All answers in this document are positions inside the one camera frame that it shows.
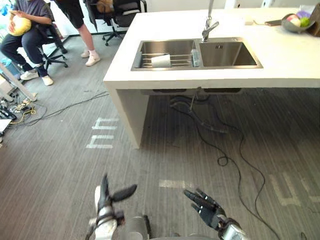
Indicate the brown plush toy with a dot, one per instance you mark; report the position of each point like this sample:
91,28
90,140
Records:
105,5

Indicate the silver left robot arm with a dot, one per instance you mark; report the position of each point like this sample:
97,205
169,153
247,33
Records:
106,228

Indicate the green apple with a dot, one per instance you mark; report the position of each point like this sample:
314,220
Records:
305,22

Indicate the chrome kitchen faucet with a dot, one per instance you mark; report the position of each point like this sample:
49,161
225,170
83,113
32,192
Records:
207,27

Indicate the pink peach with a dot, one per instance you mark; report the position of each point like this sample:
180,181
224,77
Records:
291,18

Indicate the white cup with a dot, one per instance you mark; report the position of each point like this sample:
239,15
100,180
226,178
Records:
162,61

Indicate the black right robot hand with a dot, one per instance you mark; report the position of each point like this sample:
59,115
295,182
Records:
208,211

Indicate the seated person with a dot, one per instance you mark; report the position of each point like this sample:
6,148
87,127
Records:
30,47

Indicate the yellow plush pillow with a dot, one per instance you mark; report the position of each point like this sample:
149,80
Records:
20,25

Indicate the white stone kitchen island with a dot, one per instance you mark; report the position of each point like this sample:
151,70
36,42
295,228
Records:
175,27

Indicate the grey fruit bowl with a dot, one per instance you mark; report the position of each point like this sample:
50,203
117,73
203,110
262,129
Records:
290,27

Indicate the stainless steel double sink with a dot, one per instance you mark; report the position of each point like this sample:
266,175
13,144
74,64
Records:
232,53

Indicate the black office chair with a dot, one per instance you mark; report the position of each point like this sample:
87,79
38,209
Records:
53,41
100,17
127,15

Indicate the standing person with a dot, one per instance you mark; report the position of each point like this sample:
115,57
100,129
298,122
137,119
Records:
86,37

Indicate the white round fruit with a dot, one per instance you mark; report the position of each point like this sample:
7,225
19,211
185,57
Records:
296,23

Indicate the smartphone with tan case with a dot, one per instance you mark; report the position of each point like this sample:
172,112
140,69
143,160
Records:
273,23

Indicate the metal table frame leg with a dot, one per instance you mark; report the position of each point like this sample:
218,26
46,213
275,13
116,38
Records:
17,85

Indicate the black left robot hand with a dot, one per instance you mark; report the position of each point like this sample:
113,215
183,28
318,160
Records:
105,197

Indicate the white charger box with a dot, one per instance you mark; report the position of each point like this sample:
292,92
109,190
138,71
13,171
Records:
249,21

